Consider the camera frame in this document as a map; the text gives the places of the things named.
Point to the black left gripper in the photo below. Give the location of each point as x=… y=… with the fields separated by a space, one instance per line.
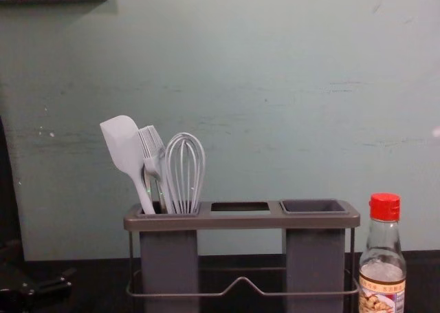
x=13 y=301

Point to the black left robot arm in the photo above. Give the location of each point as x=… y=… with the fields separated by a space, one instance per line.
x=8 y=196

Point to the grey plastic utensil bin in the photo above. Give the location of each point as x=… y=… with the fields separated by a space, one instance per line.
x=168 y=258
x=314 y=258

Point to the pale grey silicone spatula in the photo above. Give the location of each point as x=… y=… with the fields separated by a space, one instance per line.
x=120 y=144

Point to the pale grey silicone whisk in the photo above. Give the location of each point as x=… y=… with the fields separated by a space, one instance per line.
x=172 y=175

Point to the pale grey silicone basting brush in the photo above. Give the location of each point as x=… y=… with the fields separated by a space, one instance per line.
x=150 y=148

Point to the black table cloth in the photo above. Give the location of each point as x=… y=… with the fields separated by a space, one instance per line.
x=240 y=302

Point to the grey metal utensil rack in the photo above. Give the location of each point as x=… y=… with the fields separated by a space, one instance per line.
x=240 y=219

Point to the clear glass bottle red cap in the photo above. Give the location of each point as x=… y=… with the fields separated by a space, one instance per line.
x=382 y=258

